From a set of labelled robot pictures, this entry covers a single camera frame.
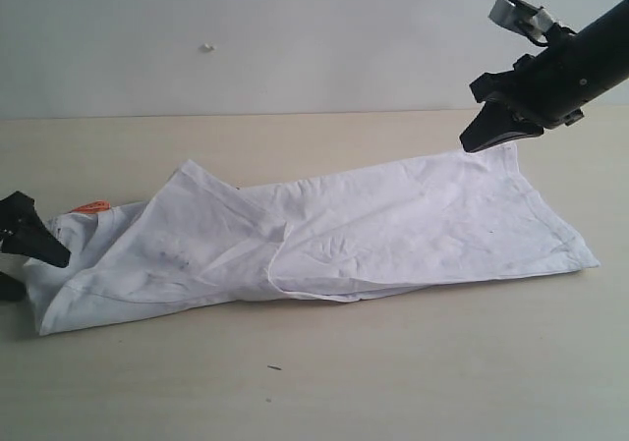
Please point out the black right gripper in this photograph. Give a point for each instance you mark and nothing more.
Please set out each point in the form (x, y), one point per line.
(542, 92)

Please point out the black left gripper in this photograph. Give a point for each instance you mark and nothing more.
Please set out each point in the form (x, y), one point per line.
(23, 233)

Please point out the white t-shirt red lettering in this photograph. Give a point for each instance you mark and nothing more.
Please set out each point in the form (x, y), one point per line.
(375, 232)

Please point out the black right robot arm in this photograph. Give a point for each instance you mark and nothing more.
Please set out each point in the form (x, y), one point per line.
(607, 39)

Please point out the orange size tag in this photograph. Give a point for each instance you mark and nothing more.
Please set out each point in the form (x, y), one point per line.
(93, 207)

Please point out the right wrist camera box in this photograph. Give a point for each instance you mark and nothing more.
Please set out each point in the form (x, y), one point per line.
(535, 23)

